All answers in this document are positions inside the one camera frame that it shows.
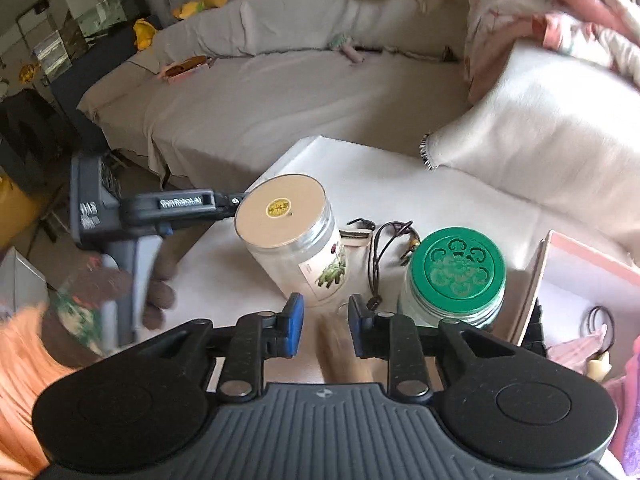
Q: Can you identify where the small pink green toy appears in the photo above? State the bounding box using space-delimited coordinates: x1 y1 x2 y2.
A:
329 34 364 64

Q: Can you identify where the white table cloth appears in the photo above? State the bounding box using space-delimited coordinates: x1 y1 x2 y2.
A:
169 134 626 386

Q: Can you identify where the white rectangular hair clip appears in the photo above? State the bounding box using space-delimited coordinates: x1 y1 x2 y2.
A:
338 218 376 248

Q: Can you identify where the beige covered sofa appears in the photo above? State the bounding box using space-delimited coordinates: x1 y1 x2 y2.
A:
78 0 639 254

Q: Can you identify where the smiley wooden hair tie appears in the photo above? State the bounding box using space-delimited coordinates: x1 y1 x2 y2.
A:
584 304 618 384

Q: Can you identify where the pink cardboard box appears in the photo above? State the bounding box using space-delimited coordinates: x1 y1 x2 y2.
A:
495 231 639 377

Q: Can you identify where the lavender fluffy scrunchie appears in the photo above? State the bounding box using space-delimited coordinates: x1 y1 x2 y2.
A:
604 337 640 479

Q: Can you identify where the person left hand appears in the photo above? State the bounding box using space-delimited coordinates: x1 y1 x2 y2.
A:
41 249 177 368

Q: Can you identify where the black hair claw clip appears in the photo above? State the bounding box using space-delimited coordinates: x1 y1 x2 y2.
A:
521 300 548 358

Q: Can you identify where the floral pink blanket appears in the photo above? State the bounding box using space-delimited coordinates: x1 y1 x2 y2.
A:
464 0 639 103

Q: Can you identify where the clear jar silver lid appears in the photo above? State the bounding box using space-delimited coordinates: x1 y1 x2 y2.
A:
234 174 347 307

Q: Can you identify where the glass jar green lid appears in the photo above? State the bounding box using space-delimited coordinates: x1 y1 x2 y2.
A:
397 226 506 328

